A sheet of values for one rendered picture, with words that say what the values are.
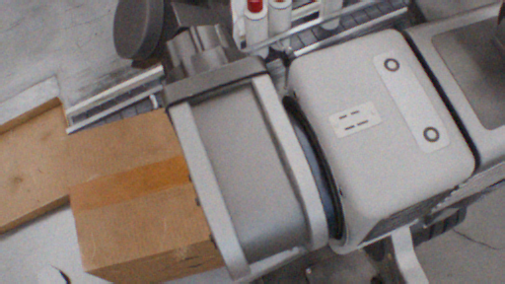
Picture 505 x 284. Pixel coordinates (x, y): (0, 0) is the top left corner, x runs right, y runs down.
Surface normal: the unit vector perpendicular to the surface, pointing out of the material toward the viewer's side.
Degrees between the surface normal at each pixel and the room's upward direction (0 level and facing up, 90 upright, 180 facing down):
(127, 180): 0
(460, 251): 0
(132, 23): 50
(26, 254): 0
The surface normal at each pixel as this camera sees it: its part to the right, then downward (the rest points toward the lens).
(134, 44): -0.73, 0.00
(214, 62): 0.16, -0.46
